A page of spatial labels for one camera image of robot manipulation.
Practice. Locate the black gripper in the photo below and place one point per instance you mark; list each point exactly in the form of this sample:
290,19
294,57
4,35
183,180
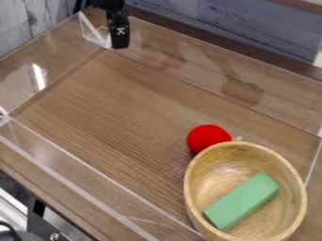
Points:
116,20

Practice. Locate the red plush strawberry toy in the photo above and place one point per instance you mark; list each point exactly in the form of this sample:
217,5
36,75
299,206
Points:
207,135

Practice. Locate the wooden bowl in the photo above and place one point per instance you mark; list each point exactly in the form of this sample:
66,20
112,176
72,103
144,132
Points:
218,169

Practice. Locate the green rectangular block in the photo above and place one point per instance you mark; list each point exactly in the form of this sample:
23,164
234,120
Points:
241,202

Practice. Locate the black metal table leg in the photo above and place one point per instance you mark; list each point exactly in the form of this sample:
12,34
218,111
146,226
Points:
39,226

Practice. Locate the clear acrylic corner bracket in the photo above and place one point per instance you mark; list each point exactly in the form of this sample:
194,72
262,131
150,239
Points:
96,35

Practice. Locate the clear acrylic tray wall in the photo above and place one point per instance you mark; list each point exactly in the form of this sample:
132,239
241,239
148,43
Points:
94,122

